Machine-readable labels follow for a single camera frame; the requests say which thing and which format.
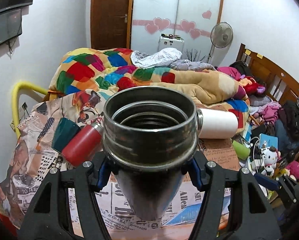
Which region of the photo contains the brown wooden door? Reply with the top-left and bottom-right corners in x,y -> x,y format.
90,0 -> 133,50

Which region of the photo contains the white cabinet with items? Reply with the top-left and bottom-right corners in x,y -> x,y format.
158,34 -> 185,52

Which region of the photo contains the yellow metal chair frame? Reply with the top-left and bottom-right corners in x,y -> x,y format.
11,80 -> 49,139

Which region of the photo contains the pile of clothes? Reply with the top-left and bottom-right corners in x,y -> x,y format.
217,61 -> 299,154

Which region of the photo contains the black steel thermos bottle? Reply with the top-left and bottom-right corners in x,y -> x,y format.
103,86 -> 198,220

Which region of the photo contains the white steel tumbler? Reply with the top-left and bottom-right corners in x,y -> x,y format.
197,108 -> 238,139

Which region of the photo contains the wooden bed headboard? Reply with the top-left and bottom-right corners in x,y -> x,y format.
236,43 -> 299,105

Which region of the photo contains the standing electric fan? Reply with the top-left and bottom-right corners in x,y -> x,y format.
207,22 -> 233,63

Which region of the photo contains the newspaper print tablecloth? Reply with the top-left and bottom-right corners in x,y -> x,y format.
0,89 -> 241,240

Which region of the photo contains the green cup on bed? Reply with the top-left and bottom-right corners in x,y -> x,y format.
232,140 -> 250,160

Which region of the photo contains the colourful patchwork blanket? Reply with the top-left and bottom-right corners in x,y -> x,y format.
49,48 -> 250,132

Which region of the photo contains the red thermos bottle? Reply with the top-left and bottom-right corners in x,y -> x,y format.
62,122 -> 103,167

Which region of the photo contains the dark green cup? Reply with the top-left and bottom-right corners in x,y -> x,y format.
51,118 -> 81,153

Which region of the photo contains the hello kitty plush toy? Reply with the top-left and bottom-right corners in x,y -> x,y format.
260,146 -> 280,178

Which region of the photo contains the white patterned cloth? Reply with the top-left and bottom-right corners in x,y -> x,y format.
130,48 -> 216,72

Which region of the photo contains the blue box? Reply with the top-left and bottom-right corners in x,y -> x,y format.
259,133 -> 278,149

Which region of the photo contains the frosted glass sliding door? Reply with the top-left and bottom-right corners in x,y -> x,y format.
130,0 -> 223,61

